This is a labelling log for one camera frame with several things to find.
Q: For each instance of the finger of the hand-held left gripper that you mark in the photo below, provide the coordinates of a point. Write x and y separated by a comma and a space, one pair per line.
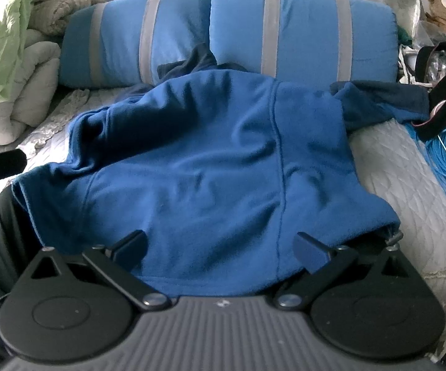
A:
3, 166

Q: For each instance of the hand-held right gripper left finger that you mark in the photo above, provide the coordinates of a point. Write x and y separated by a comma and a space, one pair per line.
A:
132, 247

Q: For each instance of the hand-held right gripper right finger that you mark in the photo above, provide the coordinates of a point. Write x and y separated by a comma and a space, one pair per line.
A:
310, 255

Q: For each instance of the blue fleece sweater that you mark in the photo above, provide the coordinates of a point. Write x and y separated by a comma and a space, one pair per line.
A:
207, 162

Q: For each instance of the quilted grey bedspread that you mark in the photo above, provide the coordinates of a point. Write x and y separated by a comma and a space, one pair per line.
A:
420, 208

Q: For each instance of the blue grey-striped pillow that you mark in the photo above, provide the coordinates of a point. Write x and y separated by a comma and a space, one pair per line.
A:
118, 38
304, 27

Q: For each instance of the beige fluffy blanket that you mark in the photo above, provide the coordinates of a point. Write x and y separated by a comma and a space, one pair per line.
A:
64, 4

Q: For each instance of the striped white cloth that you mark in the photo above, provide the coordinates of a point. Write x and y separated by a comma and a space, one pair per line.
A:
406, 65

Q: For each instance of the clear plastic bag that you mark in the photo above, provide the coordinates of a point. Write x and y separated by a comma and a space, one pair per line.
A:
435, 65

